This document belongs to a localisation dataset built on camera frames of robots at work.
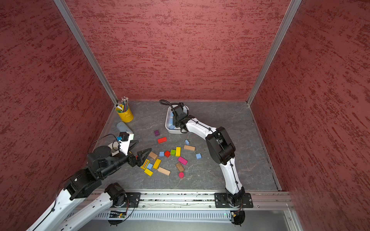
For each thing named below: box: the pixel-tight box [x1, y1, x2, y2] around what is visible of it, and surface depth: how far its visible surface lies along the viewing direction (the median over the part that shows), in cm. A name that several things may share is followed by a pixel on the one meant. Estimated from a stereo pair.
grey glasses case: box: [116, 121, 134, 140], surface depth 103 cm
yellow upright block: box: [175, 146, 182, 157], surface depth 92 cm
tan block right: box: [183, 144, 196, 152], surface depth 95 cm
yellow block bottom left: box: [144, 168, 154, 177], surface depth 85 cm
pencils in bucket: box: [115, 96, 129, 113], surface depth 102 cm
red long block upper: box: [157, 136, 168, 144], surface depth 99 cm
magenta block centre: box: [177, 156, 189, 166], surface depth 91 cm
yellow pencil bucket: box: [115, 103, 134, 123], surface depth 103 cm
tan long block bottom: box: [157, 166, 172, 176], surface depth 85 cm
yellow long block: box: [152, 158, 162, 170], surface depth 87 cm
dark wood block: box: [175, 162, 185, 173], surface depth 87 cm
